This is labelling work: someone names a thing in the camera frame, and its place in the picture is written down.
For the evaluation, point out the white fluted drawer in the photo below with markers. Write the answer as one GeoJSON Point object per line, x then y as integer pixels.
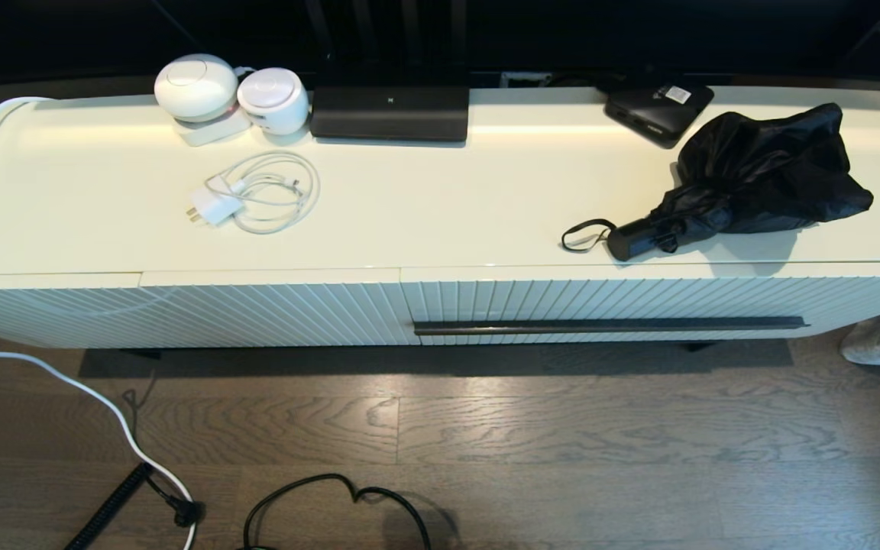
{"type": "Point", "coordinates": [562, 298]}

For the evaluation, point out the black umbrella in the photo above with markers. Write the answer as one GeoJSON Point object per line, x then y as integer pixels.
{"type": "Point", "coordinates": [753, 168]}

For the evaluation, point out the white sideboard cabinet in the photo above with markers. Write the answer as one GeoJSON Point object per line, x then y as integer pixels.
{"type": "Point", "coordinates": [486, 198]}

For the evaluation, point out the black rectangular router box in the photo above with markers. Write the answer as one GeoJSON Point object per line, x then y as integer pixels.
{"type": "Point", "coordinates": [390, 114]}

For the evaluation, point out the white fluted cabinet front panel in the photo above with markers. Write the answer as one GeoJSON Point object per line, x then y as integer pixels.
{"type": "Point", "coordinates": [272, 313]}

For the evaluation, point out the white charger plug adapter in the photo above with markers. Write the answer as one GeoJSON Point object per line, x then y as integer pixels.
{"type": "Point", "coordinates": [217, 208]}

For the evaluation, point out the small white round device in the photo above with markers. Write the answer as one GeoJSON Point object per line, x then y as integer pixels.
{"type": "Point", "coordinates": [272, 99]}

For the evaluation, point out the white flat device base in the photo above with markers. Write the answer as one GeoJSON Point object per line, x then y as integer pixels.
{"type": "Point", "coordinates": [211, 134]}

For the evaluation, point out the black set-top box with sticker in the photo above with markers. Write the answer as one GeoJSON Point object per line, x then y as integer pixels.
{"type": "Point", "coordinates": [654, 111]}

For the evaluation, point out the large white round device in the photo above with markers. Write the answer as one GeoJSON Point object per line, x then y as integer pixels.
{"type": "Point", "coordinates": [195, 85]}

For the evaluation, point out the white wall socket plate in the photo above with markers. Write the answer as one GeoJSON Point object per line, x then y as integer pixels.
{"type": "Point", "coordinates": [524, 79]}

